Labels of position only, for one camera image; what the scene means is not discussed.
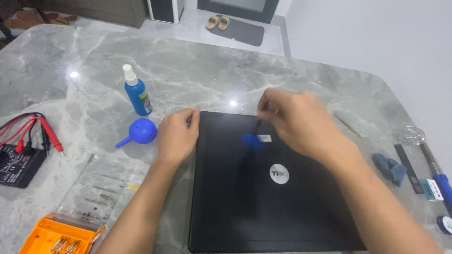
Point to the person's right hand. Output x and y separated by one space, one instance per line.
303 123

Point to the person's left hand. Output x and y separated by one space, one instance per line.
174 139

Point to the person's right fingers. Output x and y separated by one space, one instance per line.
270 104

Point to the black laptop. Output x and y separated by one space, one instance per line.
247 204

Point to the dark grey door mat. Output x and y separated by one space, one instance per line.
243 33

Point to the metal tweezers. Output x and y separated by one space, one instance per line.
348 124

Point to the beige slipper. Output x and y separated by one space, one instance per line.
224 23
212 22

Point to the dark framed door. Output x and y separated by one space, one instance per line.
238 10

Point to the blue rubber air blower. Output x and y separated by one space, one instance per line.
141 131

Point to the blue spray bottle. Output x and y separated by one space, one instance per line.
138 93

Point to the blue cloth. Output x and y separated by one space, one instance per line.
389 167

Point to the white black appliance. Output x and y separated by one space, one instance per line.
165 10

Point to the metal coil soldering stand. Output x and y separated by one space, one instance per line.
409 136

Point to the black flat ruler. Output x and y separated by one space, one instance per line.
409 169

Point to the small white teal box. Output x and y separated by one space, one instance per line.
434 189

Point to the grey brown sofa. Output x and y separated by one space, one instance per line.
99 12

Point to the orange bit case clear lid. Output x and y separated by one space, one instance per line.
88 197

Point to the round dark blue spool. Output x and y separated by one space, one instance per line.
445 224

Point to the black multimeter probe lead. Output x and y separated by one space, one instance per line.
45 137

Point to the set of metal screwdriver bits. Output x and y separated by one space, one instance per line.
65 245

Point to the brown cartoon rug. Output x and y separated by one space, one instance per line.
33 19

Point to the black multimeter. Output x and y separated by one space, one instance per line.
19 165

